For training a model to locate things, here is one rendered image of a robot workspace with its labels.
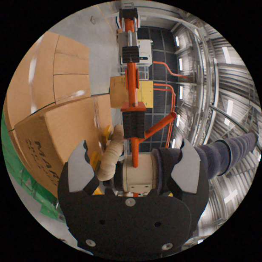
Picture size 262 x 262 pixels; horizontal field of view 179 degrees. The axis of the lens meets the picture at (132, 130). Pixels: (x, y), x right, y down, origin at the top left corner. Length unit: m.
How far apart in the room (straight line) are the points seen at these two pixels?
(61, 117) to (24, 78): 0.47
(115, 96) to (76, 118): 1.50
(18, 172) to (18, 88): 0.79
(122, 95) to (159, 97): 9.67
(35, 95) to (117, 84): 1.44
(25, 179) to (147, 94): 7.82
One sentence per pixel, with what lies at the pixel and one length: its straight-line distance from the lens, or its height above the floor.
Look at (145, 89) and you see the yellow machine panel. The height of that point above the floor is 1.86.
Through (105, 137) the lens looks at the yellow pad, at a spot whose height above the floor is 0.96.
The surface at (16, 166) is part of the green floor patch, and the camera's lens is 1.13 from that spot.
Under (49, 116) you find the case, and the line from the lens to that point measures 0.16.
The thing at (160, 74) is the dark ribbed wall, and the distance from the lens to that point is 11.20.
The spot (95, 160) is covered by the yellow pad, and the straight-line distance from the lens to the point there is 0.27.
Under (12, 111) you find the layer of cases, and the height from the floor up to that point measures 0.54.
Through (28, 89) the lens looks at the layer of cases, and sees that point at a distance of 0.59.
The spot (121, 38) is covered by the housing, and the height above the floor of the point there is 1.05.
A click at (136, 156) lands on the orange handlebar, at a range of 0.30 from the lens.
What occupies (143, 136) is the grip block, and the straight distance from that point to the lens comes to 0.24.
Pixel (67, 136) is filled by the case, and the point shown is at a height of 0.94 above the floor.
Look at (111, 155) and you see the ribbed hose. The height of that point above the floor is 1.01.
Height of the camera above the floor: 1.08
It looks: 2 degrees down
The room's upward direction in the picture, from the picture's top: 89 degrees clockwise
